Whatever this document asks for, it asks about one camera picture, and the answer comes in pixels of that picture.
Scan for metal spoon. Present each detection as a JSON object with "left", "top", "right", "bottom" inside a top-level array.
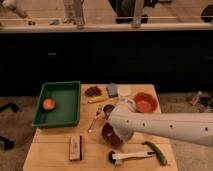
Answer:
[{"left": 88, "top": 105, "right": 103, "bottom": 133}]

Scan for green plastic tray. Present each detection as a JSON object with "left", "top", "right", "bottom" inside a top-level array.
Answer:
[{"left": 32, "top": 81, "right": 81, "bottom": 129}]

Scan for metal cup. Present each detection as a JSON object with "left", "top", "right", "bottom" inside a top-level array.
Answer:
[{"left": 103, "top": 104, "right": 115, "bottom": 118}]

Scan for wooden block eraser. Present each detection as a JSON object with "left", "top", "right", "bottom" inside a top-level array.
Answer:
[{"left": 69, "top": 135, "right": 82, "bottom": 161}]

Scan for dark maroon bowl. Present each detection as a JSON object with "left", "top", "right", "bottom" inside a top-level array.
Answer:
[{"left": 102, "top": 123, "right": 123, "bottom": 148}]

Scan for white cup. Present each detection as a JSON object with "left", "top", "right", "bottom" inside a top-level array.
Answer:
[{"left": 117, "top": 86, "right": 131, "bottom": 97}]

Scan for small orange bowl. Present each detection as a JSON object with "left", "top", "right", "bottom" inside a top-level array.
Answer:
[{"left": 42, "top": 98, "right": 56, "bottom": 111}]

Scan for dark red grapes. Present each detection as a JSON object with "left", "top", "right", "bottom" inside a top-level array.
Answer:
[{"left": 85, "top": 86, "right": 102, "bottom": 97}]

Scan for yellow banana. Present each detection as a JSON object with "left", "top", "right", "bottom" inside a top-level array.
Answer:
[{"left": 88, "top": 96, "right": 108, "bottom": 104}]

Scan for white handled dish brush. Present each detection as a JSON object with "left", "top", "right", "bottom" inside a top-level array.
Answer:
[{"left": 108, "top": 151, "right": 156, "bottom": 165}]

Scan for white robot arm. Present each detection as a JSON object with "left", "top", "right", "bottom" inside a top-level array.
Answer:
[{"left": 108, "top": 97, "right": 213, "bottom": 147}]

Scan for green pea pod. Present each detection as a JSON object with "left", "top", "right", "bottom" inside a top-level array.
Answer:
[{"left": 143, "top": 141, "right": 169, "bottom": 167}]

